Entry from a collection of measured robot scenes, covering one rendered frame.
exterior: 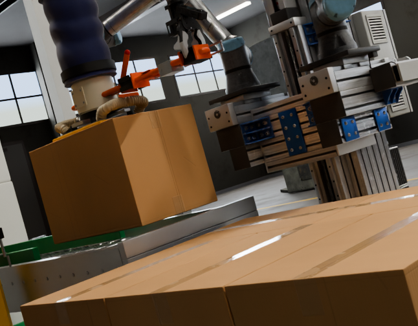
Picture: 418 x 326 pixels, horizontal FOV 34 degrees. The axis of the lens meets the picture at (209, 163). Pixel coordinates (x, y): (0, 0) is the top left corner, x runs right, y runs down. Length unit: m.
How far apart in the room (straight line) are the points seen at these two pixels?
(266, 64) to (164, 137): 7.37
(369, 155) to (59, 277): 1.32
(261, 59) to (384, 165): 7.13
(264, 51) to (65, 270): 7.60
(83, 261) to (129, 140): 0.46
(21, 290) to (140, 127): 0.86
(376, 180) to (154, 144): 0.93
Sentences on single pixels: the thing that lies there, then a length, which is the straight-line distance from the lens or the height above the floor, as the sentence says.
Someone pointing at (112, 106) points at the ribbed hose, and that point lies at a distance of 2.62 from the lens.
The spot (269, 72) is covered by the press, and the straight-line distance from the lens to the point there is 9.88.
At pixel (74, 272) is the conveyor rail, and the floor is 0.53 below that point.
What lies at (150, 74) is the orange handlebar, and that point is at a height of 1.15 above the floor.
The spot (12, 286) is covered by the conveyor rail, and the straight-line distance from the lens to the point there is 2.96.
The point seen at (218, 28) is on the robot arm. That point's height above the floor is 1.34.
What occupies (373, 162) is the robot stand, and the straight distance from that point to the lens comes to 2.87.
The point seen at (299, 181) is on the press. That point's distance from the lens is 10.20.
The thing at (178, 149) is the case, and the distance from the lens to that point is 2.61.
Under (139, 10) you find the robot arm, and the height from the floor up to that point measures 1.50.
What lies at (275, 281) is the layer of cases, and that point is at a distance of 1.28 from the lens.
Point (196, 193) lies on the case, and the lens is 2.63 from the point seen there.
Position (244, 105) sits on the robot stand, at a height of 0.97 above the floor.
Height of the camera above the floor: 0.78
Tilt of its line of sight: level
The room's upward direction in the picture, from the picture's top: 16 degrees counter-clockwise
